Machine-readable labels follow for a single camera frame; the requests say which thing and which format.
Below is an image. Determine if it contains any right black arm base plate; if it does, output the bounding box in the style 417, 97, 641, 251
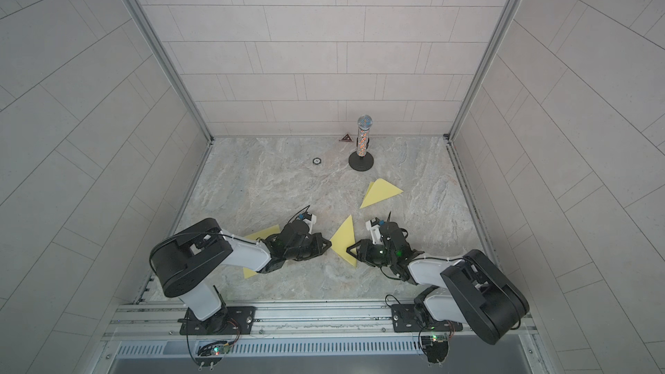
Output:
390, 303, 463, 333

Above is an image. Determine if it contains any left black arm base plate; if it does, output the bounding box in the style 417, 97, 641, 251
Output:
178, 306, 256, 336

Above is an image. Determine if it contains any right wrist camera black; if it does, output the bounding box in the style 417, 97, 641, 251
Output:
365, 218, 385, 244

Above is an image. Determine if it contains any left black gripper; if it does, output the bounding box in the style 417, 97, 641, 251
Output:
285, 234, 335, 261

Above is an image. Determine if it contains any colourful tube on black stand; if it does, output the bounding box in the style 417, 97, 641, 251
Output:
348, 114, 374, 171

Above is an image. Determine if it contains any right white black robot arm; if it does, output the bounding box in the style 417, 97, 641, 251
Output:
346, 218, 530, 345

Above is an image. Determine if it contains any controller circuit board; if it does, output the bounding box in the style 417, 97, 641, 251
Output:
195, 340, 234, 365
419, 335, 450, 365

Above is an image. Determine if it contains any aluminium mounting rail frame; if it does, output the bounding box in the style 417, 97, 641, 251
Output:
100, 298, 539, 344

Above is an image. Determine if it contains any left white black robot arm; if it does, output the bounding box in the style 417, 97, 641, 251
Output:
149, 213, 332, 321

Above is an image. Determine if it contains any left controller circuit board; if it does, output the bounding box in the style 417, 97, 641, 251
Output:
195, 340, 234, 365

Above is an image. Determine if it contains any right controller circuit board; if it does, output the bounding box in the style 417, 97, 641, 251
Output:
419, 335, 450, 365

